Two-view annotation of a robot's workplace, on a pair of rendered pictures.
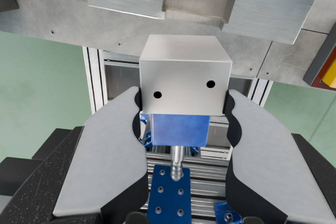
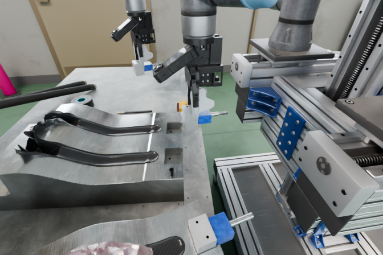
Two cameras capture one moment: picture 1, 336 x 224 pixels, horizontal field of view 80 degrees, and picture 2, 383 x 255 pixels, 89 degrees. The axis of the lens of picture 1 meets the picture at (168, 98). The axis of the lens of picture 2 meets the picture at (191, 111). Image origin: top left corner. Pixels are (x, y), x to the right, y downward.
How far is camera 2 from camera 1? 0.48 m
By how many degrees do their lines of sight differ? 58
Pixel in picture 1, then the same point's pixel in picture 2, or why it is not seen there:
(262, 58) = not seen: hidden behind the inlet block
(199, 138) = not seen: hidden behind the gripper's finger
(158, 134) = (206, 114)
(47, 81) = not seen: outside the picture
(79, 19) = (196, 184)
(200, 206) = (280, 122)
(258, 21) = (178, 118)
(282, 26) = (178, 114)
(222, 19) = (179, 127)
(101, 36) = (202, 175)
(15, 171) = (325, 212)
